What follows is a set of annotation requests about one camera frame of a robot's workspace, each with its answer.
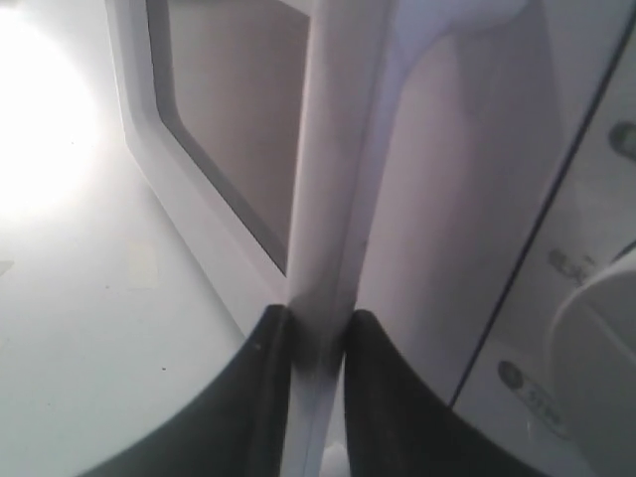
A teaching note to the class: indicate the upper white control knob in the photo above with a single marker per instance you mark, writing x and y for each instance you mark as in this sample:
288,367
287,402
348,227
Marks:
591,344

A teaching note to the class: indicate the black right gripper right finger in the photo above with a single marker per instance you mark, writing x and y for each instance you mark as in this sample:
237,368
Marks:
397,426

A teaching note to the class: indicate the white microwave oven body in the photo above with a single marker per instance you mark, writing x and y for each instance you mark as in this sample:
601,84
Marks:
589,220

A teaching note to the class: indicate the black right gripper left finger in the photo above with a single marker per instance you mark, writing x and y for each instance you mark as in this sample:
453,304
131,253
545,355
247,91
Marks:
235,426

